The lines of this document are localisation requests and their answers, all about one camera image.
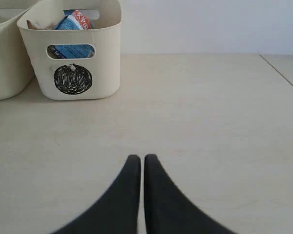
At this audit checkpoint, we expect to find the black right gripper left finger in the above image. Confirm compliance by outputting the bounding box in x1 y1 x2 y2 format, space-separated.
54 155 141 234

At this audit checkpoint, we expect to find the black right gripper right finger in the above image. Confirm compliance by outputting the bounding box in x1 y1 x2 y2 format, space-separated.
144 154 233 234

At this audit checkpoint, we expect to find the blue noodle packet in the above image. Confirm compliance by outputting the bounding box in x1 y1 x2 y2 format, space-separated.
48 10 95 59

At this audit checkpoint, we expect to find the orange snack bag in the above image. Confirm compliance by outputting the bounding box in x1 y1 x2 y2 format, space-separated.
26 20 55 30

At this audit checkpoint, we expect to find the cream bin with circle mark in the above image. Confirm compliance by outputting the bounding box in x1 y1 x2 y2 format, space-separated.
17 0 122 100

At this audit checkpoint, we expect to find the cream bin with square mark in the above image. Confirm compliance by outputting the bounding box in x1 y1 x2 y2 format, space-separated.
0 0 37 100

